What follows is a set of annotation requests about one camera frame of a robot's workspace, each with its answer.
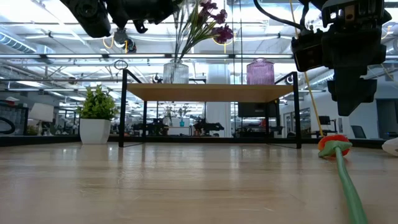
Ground white box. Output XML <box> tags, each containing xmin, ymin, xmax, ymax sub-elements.
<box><xmin>29</xmin><ymin>102</ymin><xmax>55</xmax><ymax>123</ymax></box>

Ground green plant in white pot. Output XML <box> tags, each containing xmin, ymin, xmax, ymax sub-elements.
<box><xmin>75</xmin><ymin>84</ymin><xmax>119</xmax><ymax>145</ymax></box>

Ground yellow hanging cable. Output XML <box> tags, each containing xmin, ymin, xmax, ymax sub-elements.
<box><xmin>288</xmin><ymin>0</ymin><xmax>325</xmax><ymax>138</ymax></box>

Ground orange artificial tulip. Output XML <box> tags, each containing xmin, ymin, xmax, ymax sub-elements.
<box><xmin>317</xmin><ymin>134</ymin><xmax>370</xmax><ymax>224</ymax></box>

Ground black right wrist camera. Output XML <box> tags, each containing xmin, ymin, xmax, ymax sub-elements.
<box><xmin>290</xmin><ymin>29</ymin><xmax>325</xmax><ymax>73</ymax></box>

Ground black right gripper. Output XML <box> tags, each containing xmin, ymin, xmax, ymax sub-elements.
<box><xmin>322</xmin><ymin>0</ymin><xmax>393</xmax><ymax>117</ymax></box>

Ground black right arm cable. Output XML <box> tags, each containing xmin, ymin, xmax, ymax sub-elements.
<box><xmin>252</xmin><ymin>0</ymin><xmax>310</xmax><ymax>32</ymax></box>

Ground black curved tube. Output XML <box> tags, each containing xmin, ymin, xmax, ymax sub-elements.
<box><xmin>0</xmin><ymin>116</ymin><xmax>16</xmax><ymax>136</ymax></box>

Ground purple ribbed glass vase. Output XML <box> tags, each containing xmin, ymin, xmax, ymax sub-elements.
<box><xmin>246</xmin><ymin>57</ymin><xmax>275</xmax><ymax>86</ymax></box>

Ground black aluminium table frame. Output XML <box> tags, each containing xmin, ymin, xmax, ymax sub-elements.
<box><xmin>0</xmin><ymin>134</ymin><xmax>398</xmax><ymax>149</ymax></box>

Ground wooden shelf with black legs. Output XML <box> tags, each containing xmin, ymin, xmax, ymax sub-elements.
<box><xmin>118</xmin><ymin>68</ymin><xmax>303</xmax><ymax>149</ymax></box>

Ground purple artificial flower bunch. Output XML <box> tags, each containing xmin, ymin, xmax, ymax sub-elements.
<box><xmin>173</xmin><ymin>0</ymin><xmax>234</xmax><ymax>63</ymax></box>

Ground black round ceiling device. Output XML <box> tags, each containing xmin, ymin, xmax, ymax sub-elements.
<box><xmin>112</xmin><ymin>27</ymin><xmax>138</xmax><ymax>54</ymax></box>

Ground clear ribbed glass vase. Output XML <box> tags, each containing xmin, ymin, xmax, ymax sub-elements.
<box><xmin>162</xmin><ymin>58</ymin><xmax>190</xmax><ymax>85</ymax></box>

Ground small black ring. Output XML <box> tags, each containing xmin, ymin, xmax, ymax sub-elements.
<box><xmin>113</xmin><ymin>59</ymin><xmax>129</xmax><ymax>71</ymax></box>

